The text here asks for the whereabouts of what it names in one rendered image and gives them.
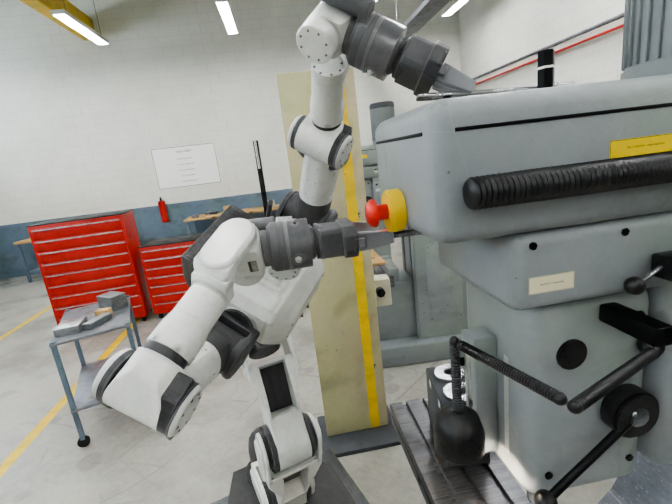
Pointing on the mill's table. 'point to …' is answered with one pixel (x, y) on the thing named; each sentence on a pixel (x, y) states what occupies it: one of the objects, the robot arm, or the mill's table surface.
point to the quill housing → (517, 395)
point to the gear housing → (562, 260)
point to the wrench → (478, 92)
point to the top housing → (523, 153)
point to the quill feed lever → (616, 404)
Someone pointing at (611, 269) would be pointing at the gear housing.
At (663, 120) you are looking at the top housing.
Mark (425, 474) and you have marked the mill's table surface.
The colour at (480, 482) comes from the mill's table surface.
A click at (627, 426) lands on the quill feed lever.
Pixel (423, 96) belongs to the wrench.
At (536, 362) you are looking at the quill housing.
